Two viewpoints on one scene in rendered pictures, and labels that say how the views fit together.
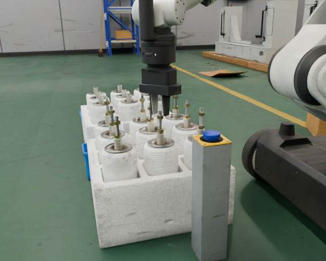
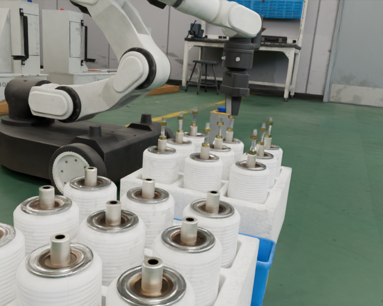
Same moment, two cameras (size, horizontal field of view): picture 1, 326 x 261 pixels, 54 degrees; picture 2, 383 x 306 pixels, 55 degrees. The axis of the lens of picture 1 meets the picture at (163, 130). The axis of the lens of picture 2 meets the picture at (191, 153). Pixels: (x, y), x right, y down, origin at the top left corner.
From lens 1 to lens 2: 1.90 m
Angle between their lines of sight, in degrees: 133
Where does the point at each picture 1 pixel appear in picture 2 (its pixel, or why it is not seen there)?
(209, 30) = not seen: outside the picture
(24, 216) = (358, 272)
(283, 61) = (162, 61)
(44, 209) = (335, 271)
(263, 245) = not seen: hidden behind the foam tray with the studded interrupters
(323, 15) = (125, 26)
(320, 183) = (152, 136)
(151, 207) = not seen: hidden behind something
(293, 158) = (132, 138)
